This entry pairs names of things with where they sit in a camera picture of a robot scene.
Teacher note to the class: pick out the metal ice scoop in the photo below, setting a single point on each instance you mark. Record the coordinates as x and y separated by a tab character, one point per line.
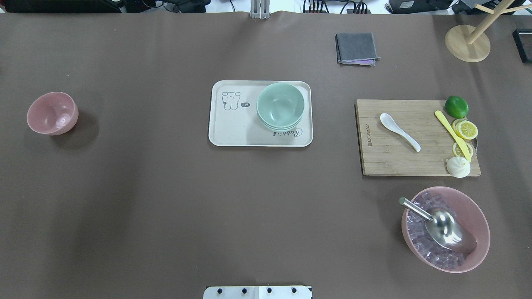
443	228

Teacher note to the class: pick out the lemon slice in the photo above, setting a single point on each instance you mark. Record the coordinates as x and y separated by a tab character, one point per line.
465	129
456	150

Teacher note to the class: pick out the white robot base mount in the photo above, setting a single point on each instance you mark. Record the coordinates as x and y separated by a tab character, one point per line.
259	292

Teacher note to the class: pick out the lower lemon slice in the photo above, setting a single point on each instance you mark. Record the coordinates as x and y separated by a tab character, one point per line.
456	150

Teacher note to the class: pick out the green bowl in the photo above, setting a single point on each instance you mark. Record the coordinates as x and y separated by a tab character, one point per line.
280	104
280	128

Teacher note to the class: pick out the top green bowl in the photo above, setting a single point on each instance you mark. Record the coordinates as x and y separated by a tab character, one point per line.
280	104

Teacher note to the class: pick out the green lime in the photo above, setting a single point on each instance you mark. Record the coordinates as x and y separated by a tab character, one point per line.
456	107

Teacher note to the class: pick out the upper lemon slice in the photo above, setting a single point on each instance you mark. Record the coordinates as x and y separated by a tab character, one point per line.
465	129

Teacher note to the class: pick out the white steamed bun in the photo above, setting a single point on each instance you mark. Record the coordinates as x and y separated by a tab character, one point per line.
458	167

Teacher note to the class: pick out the small pink bowl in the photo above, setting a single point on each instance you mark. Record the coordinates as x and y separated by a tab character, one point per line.
53	113

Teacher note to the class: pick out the white ceramic spoon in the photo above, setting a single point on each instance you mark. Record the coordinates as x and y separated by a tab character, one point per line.
389	123

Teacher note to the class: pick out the yellow plastic knife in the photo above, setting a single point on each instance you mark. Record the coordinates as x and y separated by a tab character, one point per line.
461	143

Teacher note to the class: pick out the black glass rack frame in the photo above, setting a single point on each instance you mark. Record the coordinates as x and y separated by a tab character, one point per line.
523	42

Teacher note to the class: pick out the cream rabbit serving tray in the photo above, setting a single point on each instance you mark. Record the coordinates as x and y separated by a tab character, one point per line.
234	120

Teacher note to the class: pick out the clear ice cubes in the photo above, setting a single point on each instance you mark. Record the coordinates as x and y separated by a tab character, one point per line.
423	243

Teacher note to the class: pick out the purple cloth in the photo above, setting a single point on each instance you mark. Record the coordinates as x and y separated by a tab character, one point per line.
360	62

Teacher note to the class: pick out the grey folded cloth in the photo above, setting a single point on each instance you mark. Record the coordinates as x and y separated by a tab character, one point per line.
355	46

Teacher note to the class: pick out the lower green bowl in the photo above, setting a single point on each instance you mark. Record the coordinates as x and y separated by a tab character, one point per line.
280	128

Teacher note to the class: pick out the large pink bowl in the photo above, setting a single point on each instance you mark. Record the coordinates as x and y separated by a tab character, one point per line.
470	216

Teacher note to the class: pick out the wooden cup tree stand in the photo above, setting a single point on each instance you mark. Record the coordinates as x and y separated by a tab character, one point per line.
471	44

